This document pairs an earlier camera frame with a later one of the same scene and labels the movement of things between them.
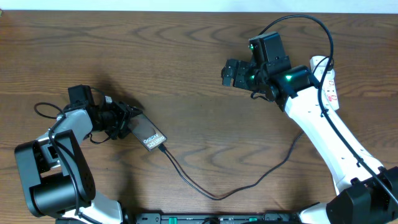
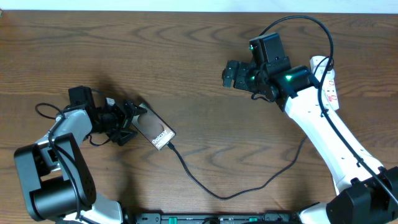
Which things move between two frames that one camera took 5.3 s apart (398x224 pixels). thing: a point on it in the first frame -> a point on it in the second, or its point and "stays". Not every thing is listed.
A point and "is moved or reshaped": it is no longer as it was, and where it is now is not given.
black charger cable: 282,163 -> 263,183
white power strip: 319,65 stays
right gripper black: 227,72 stays
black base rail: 193,218 stays
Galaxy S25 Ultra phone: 145,130 is moved or reshaped
